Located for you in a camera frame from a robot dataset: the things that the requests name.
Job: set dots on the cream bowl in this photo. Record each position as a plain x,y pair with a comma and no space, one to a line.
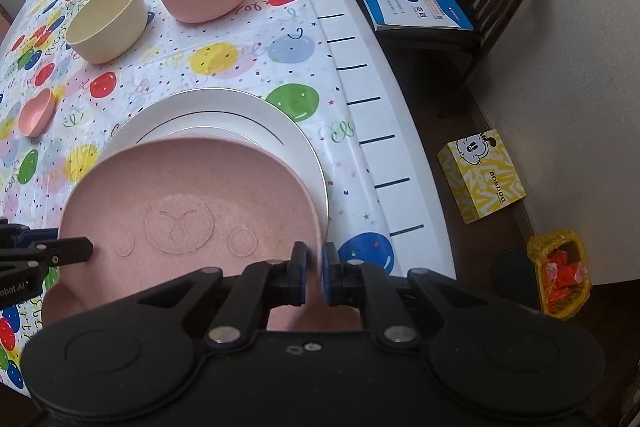
107,32

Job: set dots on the balloon printed tablecloth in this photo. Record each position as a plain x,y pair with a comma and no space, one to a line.
225,57

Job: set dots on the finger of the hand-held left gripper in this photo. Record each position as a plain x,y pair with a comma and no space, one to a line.
65,251
30,234

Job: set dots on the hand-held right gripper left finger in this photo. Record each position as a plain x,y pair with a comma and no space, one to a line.
300,267

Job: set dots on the white ceramic plate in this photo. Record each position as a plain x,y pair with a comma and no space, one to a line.
225,104
215,133

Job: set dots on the pink bear-shaped plate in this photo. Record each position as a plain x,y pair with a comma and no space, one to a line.
175,187

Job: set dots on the yellow trash bag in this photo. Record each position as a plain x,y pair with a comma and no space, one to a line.
540,257

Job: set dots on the yellow cartoon cardboard box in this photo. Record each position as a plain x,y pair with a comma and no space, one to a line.
485,182

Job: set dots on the pink heart-shaped dish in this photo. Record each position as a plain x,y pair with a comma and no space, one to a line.
37,114

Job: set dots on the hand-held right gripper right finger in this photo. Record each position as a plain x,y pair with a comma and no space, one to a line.
330,272

